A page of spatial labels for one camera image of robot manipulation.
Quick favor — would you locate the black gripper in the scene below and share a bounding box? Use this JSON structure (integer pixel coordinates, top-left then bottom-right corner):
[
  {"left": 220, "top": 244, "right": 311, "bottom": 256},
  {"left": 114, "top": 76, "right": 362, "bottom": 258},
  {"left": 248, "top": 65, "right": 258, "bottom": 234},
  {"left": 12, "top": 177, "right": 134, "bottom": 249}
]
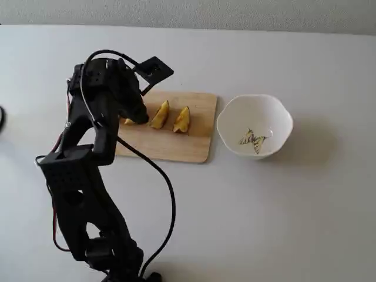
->
[{"left": 83, "top": 58, "right": 150, "bottom": 124}]

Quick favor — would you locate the wooden cutting board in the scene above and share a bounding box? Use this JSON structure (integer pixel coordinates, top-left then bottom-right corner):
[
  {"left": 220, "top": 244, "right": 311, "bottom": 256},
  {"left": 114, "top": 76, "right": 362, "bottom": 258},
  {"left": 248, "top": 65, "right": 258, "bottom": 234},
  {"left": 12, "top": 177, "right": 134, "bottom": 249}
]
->
[{"left": 114, "top": 89, "right": 218, "bottom": 165}]

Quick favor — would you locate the white bowl with butterfly print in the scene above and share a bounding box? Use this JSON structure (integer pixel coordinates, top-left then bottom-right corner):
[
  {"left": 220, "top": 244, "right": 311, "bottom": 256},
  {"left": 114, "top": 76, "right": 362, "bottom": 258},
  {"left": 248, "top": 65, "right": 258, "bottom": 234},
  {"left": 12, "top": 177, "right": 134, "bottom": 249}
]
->
[{"left": 216, "top": 93, "right": 294, "bottom": 161}]

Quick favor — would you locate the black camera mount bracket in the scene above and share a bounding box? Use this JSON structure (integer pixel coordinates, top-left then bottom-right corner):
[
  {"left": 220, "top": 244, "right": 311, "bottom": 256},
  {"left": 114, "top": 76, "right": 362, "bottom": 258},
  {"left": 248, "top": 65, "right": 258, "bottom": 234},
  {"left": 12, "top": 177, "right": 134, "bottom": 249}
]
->
[{"left": 133, "top": 56, "right": 174, "bottom": 96}]

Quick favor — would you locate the black camera cable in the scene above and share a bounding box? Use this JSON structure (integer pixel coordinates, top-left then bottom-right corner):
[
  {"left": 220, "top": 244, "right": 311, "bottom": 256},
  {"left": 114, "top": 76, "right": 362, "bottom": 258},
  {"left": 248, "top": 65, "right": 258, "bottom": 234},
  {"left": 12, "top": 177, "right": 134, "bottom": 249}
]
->
[{"left": 80, "top": 49, "right": 177, "bottom": 277}]

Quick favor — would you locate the red servo wire bundle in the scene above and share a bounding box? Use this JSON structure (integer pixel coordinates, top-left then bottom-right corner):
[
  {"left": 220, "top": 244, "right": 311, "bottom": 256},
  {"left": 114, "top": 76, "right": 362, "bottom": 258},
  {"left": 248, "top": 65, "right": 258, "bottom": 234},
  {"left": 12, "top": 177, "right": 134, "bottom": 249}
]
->
[{"left": 51, "top": 88, "right": 73, "bottom": 252}]

